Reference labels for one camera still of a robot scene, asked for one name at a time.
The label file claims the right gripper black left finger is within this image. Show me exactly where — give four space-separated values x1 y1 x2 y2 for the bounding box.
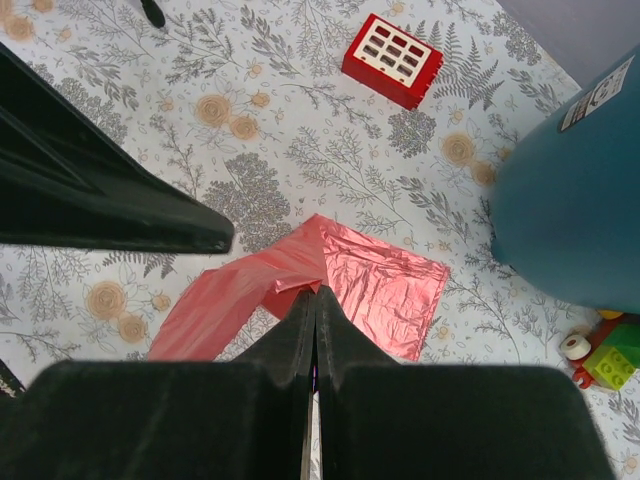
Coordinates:
1 292 315 479

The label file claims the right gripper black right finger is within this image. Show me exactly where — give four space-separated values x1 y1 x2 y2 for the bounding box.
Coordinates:
315 288 614 479

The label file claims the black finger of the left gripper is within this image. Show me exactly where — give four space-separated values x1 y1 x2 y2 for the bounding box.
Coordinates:
1 48 234 254

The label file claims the red plastic trash bag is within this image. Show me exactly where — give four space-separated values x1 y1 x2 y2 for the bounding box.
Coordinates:
148 215 450 361

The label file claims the teal plastic trash bin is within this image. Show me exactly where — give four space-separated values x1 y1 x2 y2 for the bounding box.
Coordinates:
490 48 639 313

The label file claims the floral patterned table mat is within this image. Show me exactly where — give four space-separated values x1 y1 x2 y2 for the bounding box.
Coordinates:
0 0 640 480

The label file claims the colourful toy block car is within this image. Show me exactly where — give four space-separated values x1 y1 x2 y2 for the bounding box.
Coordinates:
560 311 639 391

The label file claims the red white window toy block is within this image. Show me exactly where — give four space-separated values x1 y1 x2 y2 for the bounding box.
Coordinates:
341 14 444 110

